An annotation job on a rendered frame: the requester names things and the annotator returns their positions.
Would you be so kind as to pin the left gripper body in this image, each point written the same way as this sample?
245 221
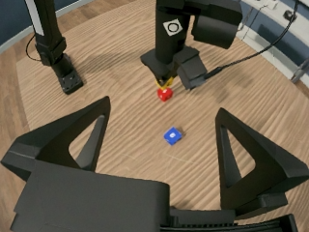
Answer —
167 57

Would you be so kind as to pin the yellow block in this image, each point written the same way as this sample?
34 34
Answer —
168 84

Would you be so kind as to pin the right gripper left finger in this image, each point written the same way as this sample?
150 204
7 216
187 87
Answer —
51 142

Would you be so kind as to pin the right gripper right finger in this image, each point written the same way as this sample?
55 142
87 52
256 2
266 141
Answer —
276 170

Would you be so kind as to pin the red block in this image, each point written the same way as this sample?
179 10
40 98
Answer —
164 95

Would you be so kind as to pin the blue block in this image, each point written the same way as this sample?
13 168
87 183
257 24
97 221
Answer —
172 136

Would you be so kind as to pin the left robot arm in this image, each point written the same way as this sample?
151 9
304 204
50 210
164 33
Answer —
217 25

